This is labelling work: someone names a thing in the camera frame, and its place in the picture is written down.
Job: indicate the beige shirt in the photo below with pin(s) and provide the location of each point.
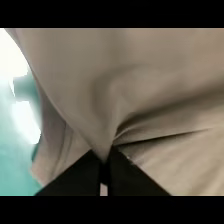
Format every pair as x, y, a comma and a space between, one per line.
133, 86

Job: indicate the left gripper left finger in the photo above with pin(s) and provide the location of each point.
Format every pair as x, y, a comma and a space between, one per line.
78, 180

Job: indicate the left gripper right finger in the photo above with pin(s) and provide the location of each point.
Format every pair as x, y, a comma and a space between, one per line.
130, 180

